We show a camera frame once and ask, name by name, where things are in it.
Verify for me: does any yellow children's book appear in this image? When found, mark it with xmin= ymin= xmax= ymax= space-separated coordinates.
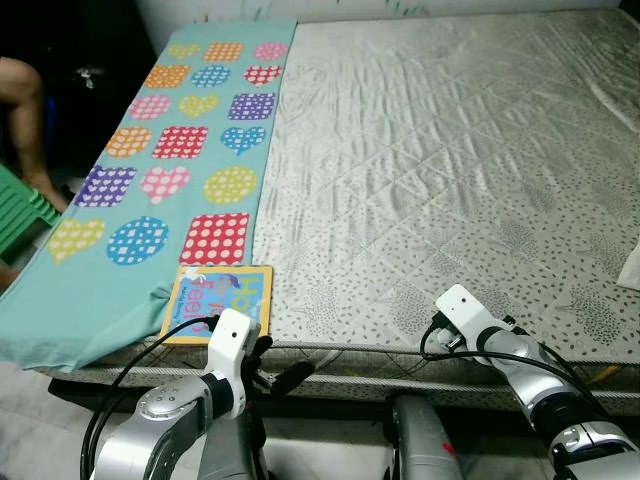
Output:
xmin=158 ymin=263 xmax=276 ymax=347

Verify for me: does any grey right robot leg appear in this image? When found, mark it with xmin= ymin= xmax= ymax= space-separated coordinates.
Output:
xmin=385 ymin=392 xmax=463 ymax=480

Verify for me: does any teal blanket with hearts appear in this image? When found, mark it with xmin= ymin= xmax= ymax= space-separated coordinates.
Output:
xmin=0 ymin=18 xmax=301 ymax=374

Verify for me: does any white printed pillow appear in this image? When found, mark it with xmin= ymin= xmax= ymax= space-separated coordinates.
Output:
xmin=617 ymin=243 xmax=640 ymax=293

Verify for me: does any grey patterned mattress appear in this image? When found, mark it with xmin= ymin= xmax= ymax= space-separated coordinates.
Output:
xmin=40 ymin=8 xmax=640 ymax=389

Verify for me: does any green plastic stool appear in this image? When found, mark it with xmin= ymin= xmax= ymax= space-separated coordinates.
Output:
xmin=0 ymin=162 xmax=63 ymax=267

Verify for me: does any black bag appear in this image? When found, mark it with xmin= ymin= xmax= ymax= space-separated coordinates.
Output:
xmin=45 ymin=40 xmax=151 ymax=186

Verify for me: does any person's bare leg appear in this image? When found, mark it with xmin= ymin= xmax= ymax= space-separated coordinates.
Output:
xmin=0 ymin=56 xmax=71 ymax=214

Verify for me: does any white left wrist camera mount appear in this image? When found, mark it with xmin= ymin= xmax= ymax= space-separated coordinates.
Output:
xmin=204 ymin=307 xmax=254 ymax=378

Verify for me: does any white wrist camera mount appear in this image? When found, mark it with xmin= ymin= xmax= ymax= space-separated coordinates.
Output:
xmin=434 ymin=284 xmax=493 ymax=338
xmin=204 ymin=307 xmax=254 ymax=378

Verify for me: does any black left wrist camera cable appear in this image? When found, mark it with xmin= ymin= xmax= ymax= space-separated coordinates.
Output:
xmin=80 ymin=314 xmax=217 ymax=480

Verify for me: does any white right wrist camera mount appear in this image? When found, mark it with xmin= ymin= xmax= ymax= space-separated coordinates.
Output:
xmin=434 ymin=284 xmax=493 ymax=338

